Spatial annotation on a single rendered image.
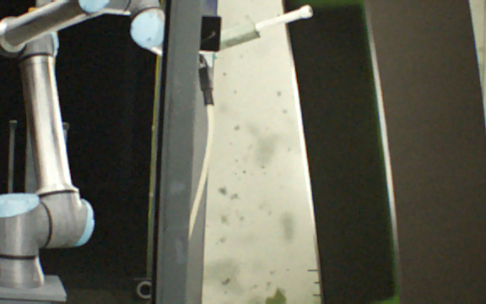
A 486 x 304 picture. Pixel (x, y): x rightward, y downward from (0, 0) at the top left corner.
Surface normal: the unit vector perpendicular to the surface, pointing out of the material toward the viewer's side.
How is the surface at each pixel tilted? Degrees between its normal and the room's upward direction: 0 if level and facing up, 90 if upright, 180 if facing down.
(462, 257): 89
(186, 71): 90
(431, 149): 89
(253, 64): 90
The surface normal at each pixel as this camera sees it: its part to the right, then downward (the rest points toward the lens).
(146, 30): -0.40, -0.11
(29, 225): 0.71, 0.07
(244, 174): 0.25, 0.07
